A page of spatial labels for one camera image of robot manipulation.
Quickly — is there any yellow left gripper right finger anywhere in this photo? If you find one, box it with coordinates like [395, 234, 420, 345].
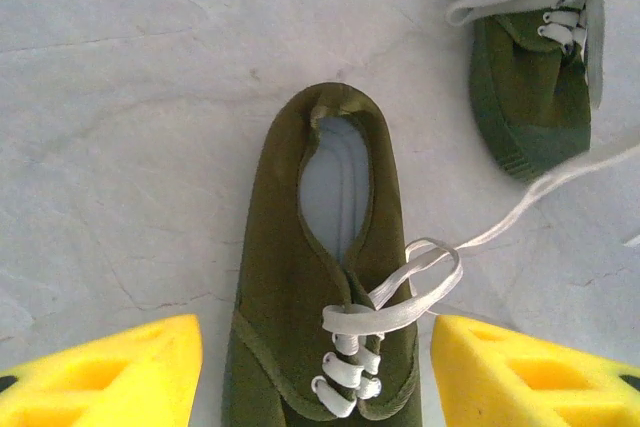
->
[430, 315, 640, 427]

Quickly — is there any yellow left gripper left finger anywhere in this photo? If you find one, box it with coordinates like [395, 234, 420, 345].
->
[0, 314, 204, 427]

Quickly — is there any olive green canvas shoe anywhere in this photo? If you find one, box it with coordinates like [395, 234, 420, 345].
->
[222, 80, 424, 427]
[452, 0, 594, 183]

